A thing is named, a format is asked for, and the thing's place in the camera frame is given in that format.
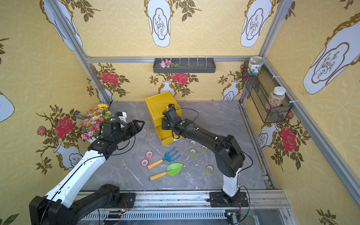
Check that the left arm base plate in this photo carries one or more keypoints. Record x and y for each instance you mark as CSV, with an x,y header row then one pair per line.
x,y
124,200

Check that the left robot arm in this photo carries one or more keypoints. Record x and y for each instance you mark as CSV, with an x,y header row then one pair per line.
x,y
58,206

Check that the blue toy garden fork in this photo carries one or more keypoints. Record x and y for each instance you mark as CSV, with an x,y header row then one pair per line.
x,y
169,156

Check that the green toy garden shovel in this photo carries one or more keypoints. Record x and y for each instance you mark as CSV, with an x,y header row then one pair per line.
x,y
172,170

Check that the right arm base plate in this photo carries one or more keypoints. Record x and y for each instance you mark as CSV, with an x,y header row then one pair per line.
x,y
221,199

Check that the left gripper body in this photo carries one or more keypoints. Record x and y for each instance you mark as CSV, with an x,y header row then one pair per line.
x,y
128,128

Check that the white lid snack jar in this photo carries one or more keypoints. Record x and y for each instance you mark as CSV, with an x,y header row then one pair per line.
x,y
276,97

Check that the aluminium rail frame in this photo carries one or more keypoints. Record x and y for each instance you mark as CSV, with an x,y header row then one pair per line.
x,y
191,205

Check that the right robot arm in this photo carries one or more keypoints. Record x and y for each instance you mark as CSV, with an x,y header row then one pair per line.
x,y
230,158

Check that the red tape roll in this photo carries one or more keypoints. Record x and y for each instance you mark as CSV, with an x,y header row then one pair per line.
x,y
149,154
144,163

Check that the yellow drawer cabinet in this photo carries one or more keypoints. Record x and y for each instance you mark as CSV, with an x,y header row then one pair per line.
x,y
156,106

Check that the jar with patterned lid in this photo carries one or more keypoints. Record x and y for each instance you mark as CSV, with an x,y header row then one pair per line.
x,y
255,64

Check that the pink artificial flowers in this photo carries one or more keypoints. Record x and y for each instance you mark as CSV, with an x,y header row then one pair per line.
x,y
168,64

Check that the black wire basket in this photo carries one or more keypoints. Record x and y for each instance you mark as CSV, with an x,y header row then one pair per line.
x,y
259,87

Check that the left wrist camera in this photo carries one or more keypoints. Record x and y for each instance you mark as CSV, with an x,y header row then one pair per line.
x,y
121,115

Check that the flower basket white fence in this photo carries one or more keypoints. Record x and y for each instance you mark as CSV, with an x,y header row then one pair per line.
x,y
92,127

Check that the grey wall shelf tray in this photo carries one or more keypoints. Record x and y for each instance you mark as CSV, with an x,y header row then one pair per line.
x,y
188,65

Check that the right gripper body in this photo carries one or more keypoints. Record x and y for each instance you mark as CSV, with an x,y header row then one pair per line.
x,y
169,116

